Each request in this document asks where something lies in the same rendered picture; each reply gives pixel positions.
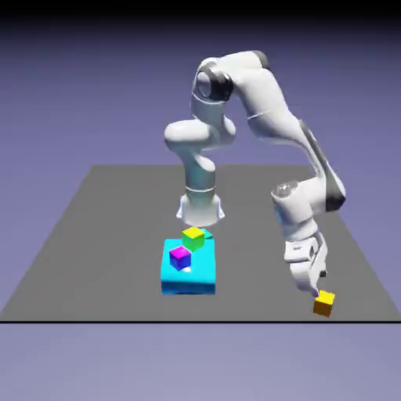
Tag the small yellow-green cube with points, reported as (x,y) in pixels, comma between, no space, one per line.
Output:
(193,238)

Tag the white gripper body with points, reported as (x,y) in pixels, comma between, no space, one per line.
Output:
(303,274)

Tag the small teal cube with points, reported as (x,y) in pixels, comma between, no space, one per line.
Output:
(208,233)

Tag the large cyan box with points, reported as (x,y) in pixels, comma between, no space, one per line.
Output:
(200,266)

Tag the small magenta cube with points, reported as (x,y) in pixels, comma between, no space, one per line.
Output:
(179,257)

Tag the small orange cube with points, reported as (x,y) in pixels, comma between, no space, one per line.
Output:
(324,303)

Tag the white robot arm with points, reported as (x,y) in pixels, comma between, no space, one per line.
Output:
(269,103)

